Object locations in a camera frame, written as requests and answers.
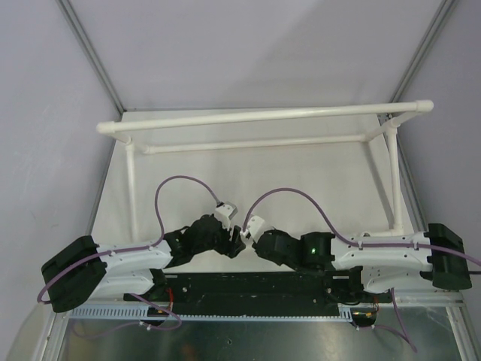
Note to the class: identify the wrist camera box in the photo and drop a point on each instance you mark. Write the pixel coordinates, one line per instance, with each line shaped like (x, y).
(257, 226)
(224, 213)

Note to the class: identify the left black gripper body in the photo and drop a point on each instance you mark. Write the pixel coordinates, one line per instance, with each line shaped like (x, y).
(220, 242)

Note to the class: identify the white PVC pipe frame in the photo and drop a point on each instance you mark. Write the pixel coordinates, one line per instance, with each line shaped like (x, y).
(139, 121)

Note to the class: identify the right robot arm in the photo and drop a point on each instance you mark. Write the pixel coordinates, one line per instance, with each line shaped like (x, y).
(435, 256)

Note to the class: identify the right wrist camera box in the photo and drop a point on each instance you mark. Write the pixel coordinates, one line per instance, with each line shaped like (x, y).
(257, 226)

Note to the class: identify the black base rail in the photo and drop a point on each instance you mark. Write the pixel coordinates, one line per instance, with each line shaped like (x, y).
(262, 294)

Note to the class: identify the white faucet with chrome knob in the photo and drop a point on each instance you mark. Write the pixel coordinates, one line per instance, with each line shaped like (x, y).
(243, 238)

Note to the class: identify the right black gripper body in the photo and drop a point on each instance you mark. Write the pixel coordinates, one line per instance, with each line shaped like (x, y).
(274, 232)

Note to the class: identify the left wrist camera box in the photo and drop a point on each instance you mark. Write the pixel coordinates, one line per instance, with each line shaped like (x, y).
(224, 213)

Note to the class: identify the aluminium table frame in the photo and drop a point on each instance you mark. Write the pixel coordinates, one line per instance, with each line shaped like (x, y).
(415, 325)

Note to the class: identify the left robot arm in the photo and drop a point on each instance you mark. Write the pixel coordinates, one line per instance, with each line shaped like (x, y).
(86, 270)

